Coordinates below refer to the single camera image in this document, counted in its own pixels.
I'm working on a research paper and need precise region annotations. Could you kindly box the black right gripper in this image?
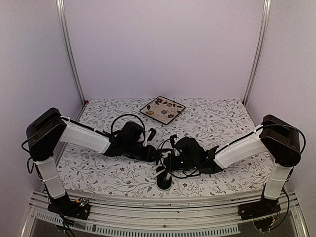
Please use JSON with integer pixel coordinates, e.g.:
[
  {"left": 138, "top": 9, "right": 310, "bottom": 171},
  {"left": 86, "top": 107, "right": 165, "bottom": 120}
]
[{"left": 163, "top": 154, "right": 198, "bottom": 171}]

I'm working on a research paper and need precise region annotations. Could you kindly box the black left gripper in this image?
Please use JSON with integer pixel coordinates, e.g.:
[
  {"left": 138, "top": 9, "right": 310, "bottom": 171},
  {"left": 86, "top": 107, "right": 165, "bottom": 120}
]
[{"left": 123, "top": 141, "right": 161, "bottom": 162}]

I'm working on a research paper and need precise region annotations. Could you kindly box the black canvas sneaker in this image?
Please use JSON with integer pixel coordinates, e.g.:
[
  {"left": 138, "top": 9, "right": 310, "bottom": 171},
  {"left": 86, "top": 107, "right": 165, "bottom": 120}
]
[{"left": 156, "top": 149, "right": 172, "bottom": 191}]

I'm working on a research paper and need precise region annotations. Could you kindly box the white shoelace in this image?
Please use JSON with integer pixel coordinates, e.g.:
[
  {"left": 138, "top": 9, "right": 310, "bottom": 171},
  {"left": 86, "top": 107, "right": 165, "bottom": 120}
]
[{"left": 148, "top": 151, "right": 171, "bottom": 181}]

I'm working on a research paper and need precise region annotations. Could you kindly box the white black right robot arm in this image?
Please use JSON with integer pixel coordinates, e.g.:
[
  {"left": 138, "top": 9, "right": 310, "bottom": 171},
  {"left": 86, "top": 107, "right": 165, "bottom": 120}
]
[{"left": 168, "top": 115, "right": 306, "bottom": 215}]

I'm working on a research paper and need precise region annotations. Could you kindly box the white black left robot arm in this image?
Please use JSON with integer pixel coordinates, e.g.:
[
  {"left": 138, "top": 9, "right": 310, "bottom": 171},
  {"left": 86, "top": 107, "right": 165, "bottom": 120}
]
[{"left": 23, "top": 108, "right": 158, "bottom": 214}]

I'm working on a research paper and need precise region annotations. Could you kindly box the square floral ceramic plate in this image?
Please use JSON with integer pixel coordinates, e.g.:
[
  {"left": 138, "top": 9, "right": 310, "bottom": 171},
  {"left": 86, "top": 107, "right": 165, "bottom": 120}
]
[{"left": 140, "top": 96, "right": 186, "bottom": 125}]

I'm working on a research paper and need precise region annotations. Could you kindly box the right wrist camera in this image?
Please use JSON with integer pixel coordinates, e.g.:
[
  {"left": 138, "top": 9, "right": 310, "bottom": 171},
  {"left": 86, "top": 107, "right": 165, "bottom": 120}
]
[{"left": 169, "top": 134, "right": 180, "bottom": 157}]

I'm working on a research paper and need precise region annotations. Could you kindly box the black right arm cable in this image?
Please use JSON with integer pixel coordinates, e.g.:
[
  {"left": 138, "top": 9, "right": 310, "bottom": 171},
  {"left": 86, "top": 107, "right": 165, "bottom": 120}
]
[{"left": 157, "top": 139, "right": 203, "bottom": 180}]

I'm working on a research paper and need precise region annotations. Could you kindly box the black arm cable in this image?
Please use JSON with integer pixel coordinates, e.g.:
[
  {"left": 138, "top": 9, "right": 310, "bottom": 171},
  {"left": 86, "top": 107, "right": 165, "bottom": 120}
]
[
  {"left": 110, "top": 114, "right": 146, "bottom": 139},
  {"left": 157, "top": 139, "right": 203, "bottom": 180}
]

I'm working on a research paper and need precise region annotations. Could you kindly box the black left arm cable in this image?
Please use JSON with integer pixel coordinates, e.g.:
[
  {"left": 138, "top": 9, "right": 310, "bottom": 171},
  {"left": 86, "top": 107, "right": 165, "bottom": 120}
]
[{"left": 110, "top": 114, "right": 146, "bottom": 139}]

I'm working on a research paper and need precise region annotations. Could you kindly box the aluminium front frame rail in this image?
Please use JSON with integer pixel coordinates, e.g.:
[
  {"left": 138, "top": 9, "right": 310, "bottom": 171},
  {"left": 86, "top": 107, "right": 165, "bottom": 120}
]
[{"left": 23, "top": 190, "right": 307, "bottom": 237}]

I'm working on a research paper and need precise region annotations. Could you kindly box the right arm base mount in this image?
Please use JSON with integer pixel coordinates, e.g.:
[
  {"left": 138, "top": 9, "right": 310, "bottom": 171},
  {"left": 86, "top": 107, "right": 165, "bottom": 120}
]
[{"left": 237, "top": 197, "right": 281, "bottom": 220}]

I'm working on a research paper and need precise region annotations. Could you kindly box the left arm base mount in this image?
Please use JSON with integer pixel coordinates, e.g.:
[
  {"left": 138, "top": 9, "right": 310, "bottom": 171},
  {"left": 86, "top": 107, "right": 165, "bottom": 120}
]
[{"left": 47, "top": 195, "right": 91, "bottom": 220}]

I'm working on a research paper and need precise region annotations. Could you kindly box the right aluminium corner post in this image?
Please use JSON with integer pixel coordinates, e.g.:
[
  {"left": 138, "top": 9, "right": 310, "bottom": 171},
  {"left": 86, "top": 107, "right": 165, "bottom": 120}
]
[{"left": 242, "top": 0, "right": 272, "bottom": 107}]

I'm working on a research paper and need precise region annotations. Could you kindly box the aluminium corner post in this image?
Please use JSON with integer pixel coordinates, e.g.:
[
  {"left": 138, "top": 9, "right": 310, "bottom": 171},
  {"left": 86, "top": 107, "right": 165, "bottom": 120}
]
[
  {"left": 242, "top": 0, "right": 272, "bottom": 107},
  {"left": 56, "top": 0, "right": 85, "bottom": 105}
]

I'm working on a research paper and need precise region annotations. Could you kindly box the left aluminium corner post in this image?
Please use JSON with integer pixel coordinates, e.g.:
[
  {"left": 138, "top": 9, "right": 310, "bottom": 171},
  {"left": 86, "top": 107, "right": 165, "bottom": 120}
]
[{"left": 56, "top": 0, "right": 85, "bottom": 105}]

